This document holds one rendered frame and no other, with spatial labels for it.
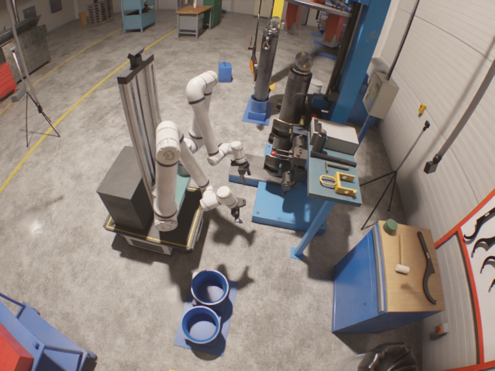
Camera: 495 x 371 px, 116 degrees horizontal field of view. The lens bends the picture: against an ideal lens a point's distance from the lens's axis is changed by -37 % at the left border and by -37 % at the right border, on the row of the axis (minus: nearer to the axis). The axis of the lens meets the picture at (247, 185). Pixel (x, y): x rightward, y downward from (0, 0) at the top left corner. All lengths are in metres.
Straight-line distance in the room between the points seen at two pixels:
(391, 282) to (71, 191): 3.54
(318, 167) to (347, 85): 0.82
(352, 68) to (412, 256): 1.59
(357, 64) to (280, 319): 2.36
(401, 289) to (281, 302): 1.15
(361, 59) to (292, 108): 0.80
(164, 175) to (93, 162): 2.50
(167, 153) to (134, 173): 0.97
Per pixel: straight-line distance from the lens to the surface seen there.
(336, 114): 2.41
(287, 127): 2.29
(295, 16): 2.20
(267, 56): 3.56
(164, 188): 1.35
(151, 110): 1.72
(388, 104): 2.68
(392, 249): 1.92
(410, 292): 1.89
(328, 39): 2.07
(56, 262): 3.02
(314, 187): 1.74
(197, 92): 1.63
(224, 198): 1.53
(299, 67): 2.22
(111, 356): 2.50
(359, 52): 2.18
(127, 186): 2.01
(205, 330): 2.17
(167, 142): 1.14
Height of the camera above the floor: 2.30
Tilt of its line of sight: 50 degrees down
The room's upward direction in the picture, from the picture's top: 10 degrees clockwise
